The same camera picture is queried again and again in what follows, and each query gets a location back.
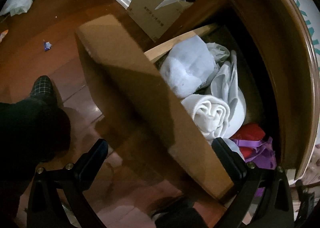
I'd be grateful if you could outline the purple bra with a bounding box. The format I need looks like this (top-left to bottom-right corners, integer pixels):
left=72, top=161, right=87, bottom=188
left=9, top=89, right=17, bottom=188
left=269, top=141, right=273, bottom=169
left=231, top=136, right=277, bottom=198

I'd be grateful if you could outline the red knitted garment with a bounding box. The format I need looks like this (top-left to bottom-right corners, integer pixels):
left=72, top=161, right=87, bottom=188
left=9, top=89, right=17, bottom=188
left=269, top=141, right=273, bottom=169
left=230, top=123, right=266, bottom=160

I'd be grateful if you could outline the white towel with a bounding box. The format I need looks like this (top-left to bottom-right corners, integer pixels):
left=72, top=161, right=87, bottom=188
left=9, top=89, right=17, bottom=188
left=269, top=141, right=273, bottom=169
left=181, top=94, right=230, bottom=141

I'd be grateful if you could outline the wooden drawer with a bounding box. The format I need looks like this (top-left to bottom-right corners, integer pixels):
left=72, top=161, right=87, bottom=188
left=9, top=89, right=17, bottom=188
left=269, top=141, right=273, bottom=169
left=75, top=14, right=281, bottom=201

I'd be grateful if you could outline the large white cloth bundle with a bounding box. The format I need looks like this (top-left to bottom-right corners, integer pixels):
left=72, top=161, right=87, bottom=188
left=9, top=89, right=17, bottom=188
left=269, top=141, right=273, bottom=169
left=160, top=36, right=246, bottom=139

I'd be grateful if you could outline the plaid slipper foot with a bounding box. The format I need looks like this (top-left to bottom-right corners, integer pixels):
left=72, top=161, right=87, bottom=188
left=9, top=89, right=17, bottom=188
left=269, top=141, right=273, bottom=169
left=30, top=75, right=57, bottom=106

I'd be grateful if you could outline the blue wrapper on floor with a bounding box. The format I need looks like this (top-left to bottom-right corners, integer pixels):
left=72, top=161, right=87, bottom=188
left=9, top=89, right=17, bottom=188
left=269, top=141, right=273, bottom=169
left=43, top=40, right=52, bottom=51

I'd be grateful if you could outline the orange blue wrapper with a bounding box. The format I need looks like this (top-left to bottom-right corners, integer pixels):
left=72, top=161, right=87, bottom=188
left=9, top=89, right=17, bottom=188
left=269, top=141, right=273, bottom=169
left=0, top=30, right=9, bottom=43

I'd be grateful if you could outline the white XINCCI shoe box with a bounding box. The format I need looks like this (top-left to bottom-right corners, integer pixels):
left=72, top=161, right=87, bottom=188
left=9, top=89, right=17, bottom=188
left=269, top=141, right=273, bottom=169
left=294, top=0, right=320, bottom=69

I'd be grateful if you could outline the brown cardboard box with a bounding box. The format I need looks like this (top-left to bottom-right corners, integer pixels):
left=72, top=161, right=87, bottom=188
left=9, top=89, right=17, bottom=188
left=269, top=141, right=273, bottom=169
left=127, top=0, right=192, bottom=42

